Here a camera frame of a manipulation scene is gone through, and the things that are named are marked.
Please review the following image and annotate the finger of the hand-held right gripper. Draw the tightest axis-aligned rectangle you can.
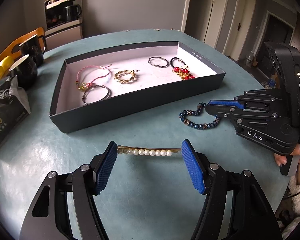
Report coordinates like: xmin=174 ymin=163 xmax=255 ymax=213
xmin=207 ymin=89 xmax=281 ymax=111
xmin=205 ymin=105 xmax=285 ymax=125

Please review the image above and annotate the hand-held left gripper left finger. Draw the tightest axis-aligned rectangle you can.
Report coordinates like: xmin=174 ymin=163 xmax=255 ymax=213
xmin=19 ymin=141 xmax=118 ymax=240

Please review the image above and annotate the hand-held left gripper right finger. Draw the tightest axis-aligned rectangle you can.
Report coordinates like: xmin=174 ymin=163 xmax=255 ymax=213
xmin=181 ymin=139 xmax=275 ymax=240

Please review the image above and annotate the dark blue beaded bracelet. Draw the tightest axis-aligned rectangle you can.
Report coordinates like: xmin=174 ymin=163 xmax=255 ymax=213
xmin=179 ymin=102 xmax=220 ymax=131

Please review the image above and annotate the pearl hair clip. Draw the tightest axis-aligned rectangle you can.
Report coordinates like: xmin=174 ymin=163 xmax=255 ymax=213
xmin=117 ymin=145 xmax=182 ymax=157

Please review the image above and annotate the red bead gold chain necklace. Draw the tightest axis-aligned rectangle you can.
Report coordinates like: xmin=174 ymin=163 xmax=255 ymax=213
xmin=172 ymin=65 xmax=196 ymax=81

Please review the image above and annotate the black hair tie with charm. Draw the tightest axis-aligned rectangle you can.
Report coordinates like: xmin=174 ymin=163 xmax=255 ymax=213
xmin=170 ymin=57 xmax=190 ymax=69

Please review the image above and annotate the black cardboard box tray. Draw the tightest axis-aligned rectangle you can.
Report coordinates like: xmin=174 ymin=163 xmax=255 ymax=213
xmin=49 ymin=41 xmax=226 ymax=133

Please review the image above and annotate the thin grey hair tie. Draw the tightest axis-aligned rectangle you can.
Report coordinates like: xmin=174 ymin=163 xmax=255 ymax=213
xmin=82 ymin=85 xmax=111 ymax=105

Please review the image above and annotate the pink braided bracelet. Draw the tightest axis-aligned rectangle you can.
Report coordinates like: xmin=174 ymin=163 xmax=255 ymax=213
xmin=76 ymin=64 xmax=113 ymax=90

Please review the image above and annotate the silver ring hoop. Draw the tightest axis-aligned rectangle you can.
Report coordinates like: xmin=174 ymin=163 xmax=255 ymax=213
xmin=148 ymin=56 xmax=169 ymax=68

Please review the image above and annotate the gold round hair clip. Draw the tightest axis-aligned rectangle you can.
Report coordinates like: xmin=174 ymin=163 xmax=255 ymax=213
xmin=114 ymin=69 xmax=140 ymax=83

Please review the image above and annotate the clear water bottle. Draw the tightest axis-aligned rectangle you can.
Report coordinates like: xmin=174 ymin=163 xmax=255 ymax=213
xmin=244 ymin=51 xmax=254 ymax=67

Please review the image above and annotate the dark door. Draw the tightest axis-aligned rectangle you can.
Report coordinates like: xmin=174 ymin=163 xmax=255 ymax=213
xmin=259 ymin=10 xmax=297 ymax=68

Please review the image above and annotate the plain white door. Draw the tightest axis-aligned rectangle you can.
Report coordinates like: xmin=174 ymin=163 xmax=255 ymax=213
xmin=204 ymin=0 xmax=230 ymax=49

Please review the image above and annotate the black tissue pack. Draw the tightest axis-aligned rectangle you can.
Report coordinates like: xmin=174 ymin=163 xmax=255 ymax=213
xmin=0 ymin=75 xmax=31 ymax=154

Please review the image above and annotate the white fleece clothing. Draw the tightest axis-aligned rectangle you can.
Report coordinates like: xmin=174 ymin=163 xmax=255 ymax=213
xmin=277 ymin=175 xmax=300 ymax=228

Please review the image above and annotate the round black mug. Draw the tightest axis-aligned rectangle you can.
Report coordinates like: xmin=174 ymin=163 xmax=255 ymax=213
xmin=9 ymin=54 xmax=38 ymax=90

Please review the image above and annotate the tea bar water dispenser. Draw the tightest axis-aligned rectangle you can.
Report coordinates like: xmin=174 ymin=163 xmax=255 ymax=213
xmin=43 ymin=0 xmax=85 ymax=52

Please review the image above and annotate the tall black mug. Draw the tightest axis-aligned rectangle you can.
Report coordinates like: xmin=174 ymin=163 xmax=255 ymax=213
xmin=19 ymin=34 xmax=47 ymax=65

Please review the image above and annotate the wooden chair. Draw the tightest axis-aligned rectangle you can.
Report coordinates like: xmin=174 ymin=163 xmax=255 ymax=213
xmin=0 ymin=27 xmax=45 ymax=65

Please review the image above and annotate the black kettle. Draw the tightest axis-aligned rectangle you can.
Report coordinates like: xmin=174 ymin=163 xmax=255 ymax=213
xmin=63 ymin=4 xmax=82 ymax=22

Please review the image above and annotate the white door with black handle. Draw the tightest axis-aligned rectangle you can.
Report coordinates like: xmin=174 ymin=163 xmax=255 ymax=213
xmin=225 ymin=0 xmax=257 ymax=60

